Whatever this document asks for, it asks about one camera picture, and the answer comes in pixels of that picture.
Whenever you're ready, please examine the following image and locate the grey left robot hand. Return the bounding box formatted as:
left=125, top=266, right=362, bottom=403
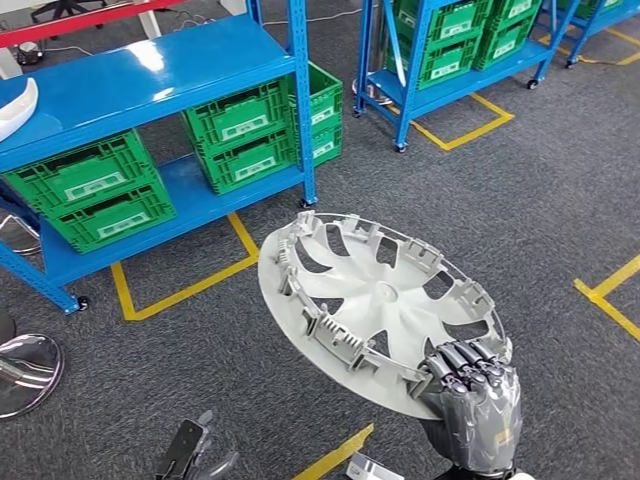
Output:
left=155, top=410, right=240, bottom=480

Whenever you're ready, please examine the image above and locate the blue metal shelf rack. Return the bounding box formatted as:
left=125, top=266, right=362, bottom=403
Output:
left=352, top=0, right=583, bottom=155
left=537, top=0, right=640, bottom=70
left=0, top=0, right=319, bottom=316

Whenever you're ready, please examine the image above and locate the green plastic crate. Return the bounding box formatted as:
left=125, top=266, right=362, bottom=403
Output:
left=385, top=29, right=485, bottom=91
left=492, top=0, right=543, bottom=26
left=197, top=129, right=300, bottom=196
left=47, top=182, right=177, bottom=255
left=290, top=61, right=344, bottom=134
left=392, top=0, right=494, bottom=44
left=182, top=79, right=296, bottom=150
left=472, top=16, right=540, bottom=72
left=2, top=129, right=161, bottom=223
left=557, top=0, right=626, bottom=20
left=309, top=122, right=344, bottom=167

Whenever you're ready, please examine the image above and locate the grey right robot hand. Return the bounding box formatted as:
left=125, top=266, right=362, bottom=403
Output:
left=419, top=339, right=522, bottom=478

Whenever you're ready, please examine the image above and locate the black office chair base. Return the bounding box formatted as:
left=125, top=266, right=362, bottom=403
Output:
left=29, top=0, right=107, bottom=24

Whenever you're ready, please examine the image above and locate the red barrier belt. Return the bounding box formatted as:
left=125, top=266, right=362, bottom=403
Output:
left=0, top=0, right=187, bottom=49

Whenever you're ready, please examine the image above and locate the grey plastic wheel hubcap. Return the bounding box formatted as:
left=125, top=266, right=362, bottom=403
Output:
left=257, top=210, right=513, bottom=421

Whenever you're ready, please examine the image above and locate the black floor device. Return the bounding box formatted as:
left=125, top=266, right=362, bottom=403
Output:
left=14, top=40, right=47, bottom=66

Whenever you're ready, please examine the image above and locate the yellow floor tape outline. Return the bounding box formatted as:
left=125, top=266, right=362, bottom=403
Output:
left=292, top=423, right=375, bottom=480
left=387, top=92, right=516, bottom=152
left=574, top=254, right=640, bottom=344
left=537, top=26, right=640, bottom=68
left=110, top=212, right=260, bottom=323

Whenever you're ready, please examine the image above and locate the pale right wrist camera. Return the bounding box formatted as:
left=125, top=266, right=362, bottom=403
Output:
left=346, top=452, right=405, bottom=480

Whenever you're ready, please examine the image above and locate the chrome stanchion base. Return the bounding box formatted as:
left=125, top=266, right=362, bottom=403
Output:
left=351, top=0, right=397, bottom=107
left=0, top=210, right=42, bottom=258
left=0, top=333, right=65, bottom=420

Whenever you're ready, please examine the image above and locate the dark round stanchion base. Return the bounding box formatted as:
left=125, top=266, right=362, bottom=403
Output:
left=0, top=309, right=17, bottom=347

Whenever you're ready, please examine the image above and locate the white plastic car part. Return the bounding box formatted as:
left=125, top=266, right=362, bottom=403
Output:
left=0, top=77, right=39, bottom=143

